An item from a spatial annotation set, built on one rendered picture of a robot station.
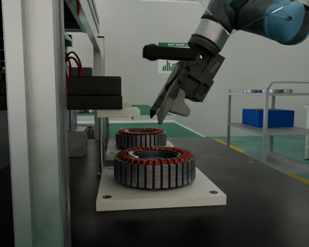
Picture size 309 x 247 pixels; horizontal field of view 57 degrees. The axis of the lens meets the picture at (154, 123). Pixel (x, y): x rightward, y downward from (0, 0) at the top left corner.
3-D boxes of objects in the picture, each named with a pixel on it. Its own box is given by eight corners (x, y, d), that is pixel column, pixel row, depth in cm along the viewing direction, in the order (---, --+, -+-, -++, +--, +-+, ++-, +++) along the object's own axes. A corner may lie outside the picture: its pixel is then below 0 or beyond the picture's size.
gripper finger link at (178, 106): (187, 129, 54) (198, 95, 60) (160, 114, 53) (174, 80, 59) (179, 135, 57) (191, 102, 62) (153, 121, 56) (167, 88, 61)
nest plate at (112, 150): (168, 145, 72) (168, 140, 72) (181, 158, 57) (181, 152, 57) (108, 146, 70) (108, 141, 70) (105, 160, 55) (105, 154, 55)
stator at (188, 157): (180, 165, 46) (180, 143, 46) (208, 188, 36) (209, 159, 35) (110, 170, 44) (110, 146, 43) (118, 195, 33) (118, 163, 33)
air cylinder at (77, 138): (88, 150, 66) (87, 126, 65) (84, 157, 58) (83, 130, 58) (65, 150, 65) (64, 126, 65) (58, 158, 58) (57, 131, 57)
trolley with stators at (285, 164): (270, 164, 362) (273, 84, 352) (327, 191, 263) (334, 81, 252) (224, 166, 355) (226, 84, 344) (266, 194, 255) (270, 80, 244)
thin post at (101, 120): (107, 175, 46) (106, 112, 45) (107, 178, 44) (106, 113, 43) (97, 175, 45) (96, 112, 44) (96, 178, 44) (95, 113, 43)
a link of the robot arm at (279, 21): (315, 9, 58) (265, 0, 64) (299, -4, 50) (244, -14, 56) (298, 48, 61) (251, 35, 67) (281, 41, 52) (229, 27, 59)
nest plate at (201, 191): (193, 170, 48) (193, 163, 48) (226, 205, 33) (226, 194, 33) (103, 174, 46) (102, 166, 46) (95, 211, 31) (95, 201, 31)
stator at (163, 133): (162, 141, 70) (162, 126, 69) (170, 150, 59) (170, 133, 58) (115, 142, 68) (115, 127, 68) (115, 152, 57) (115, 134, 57)
